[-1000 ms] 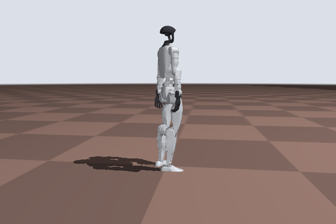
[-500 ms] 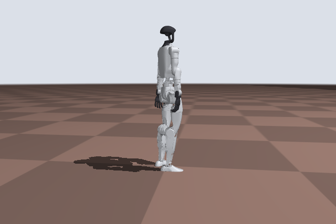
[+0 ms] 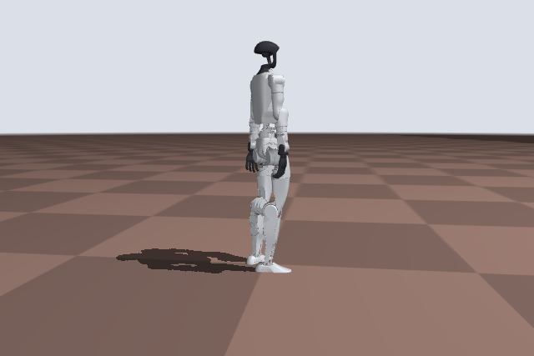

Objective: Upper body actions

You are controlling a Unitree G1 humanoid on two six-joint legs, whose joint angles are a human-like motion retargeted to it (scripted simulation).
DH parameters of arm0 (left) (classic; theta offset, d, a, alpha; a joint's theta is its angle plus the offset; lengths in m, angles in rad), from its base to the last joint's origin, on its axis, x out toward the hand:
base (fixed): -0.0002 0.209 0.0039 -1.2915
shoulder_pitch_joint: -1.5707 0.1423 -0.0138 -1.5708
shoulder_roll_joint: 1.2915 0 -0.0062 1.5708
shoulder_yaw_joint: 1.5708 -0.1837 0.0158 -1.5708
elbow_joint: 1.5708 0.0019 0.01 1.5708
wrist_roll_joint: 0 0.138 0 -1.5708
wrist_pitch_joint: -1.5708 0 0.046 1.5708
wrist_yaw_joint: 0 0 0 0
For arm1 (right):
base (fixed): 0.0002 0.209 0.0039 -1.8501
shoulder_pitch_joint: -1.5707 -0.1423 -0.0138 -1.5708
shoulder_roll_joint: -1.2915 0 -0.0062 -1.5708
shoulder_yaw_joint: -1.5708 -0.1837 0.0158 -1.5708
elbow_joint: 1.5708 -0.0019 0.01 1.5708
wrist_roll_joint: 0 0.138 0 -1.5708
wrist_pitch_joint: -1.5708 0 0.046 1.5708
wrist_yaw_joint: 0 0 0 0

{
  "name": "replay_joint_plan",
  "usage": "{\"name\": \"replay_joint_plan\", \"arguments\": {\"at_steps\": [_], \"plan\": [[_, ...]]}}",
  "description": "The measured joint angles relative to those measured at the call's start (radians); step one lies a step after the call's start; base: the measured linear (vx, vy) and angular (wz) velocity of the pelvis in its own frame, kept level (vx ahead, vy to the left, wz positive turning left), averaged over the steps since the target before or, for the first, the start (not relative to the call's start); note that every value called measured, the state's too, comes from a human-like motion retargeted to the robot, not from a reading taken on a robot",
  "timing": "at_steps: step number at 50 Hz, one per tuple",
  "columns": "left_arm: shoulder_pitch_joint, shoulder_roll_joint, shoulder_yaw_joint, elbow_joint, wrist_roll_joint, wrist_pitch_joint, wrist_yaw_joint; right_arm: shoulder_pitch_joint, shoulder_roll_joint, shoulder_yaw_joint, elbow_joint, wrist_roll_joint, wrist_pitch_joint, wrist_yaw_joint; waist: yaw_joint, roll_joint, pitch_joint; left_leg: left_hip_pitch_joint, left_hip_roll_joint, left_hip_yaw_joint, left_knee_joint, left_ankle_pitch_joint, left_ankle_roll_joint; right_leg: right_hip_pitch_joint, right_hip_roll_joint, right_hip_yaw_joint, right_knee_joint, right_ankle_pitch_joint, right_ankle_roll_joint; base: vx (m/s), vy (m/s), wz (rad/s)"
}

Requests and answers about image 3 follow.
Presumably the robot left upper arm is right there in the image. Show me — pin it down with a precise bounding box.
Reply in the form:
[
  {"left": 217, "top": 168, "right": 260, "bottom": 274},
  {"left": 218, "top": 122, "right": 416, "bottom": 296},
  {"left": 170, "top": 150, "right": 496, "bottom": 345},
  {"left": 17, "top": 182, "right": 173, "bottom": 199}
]
[{"left": 250, "top": 80, "right": 254, "bottom": 120}]

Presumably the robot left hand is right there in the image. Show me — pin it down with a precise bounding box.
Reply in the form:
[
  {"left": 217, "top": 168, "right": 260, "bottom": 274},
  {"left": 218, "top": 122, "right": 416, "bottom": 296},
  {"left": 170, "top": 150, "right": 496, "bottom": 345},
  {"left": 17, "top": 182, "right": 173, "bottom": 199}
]
[{"left": 245, "top": 142, "right": 262, "bottom": 173}]

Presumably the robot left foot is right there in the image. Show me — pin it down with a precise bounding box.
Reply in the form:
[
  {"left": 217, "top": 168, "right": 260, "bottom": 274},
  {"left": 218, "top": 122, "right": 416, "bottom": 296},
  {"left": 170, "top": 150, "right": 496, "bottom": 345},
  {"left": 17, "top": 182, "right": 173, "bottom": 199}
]
[{"left": 246, "top": 253, "right": 271, "bottom": 265}]

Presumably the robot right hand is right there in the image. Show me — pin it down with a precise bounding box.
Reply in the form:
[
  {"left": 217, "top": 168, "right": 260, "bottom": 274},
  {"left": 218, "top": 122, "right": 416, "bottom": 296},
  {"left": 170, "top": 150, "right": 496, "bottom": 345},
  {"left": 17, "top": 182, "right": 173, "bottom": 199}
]
[{"left": 272, "top": 144, "right": 289, "bottom": 178}]

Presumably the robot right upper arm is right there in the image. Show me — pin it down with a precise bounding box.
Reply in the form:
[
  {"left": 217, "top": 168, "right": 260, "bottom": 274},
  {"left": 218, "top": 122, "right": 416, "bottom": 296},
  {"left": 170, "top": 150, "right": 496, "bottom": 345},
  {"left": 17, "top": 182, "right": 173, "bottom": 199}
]
[{"left": 268, "top": 74, "right": 289, "bottom": 121}]

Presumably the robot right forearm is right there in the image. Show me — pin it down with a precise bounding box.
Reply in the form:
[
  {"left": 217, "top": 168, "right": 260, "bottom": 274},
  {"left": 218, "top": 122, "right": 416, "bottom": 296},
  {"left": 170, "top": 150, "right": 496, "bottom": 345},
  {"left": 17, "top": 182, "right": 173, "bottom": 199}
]
[{"left": 275, "top": 108, "right": 290, "bottom": 153}]

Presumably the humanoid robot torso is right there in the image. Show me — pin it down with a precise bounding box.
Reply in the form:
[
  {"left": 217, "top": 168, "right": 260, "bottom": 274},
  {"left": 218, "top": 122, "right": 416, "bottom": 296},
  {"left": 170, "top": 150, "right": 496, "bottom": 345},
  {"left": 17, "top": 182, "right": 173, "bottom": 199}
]
[{"left": 251, "top": 68, "right": 278, "bottom": 159}]

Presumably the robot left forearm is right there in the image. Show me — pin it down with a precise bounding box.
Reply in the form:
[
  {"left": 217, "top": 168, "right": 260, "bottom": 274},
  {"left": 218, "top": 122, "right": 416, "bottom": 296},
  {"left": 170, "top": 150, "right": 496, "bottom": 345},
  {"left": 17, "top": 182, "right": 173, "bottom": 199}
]
[{"left": 249, "top": 117, "right": 260, "bottom": 149}]

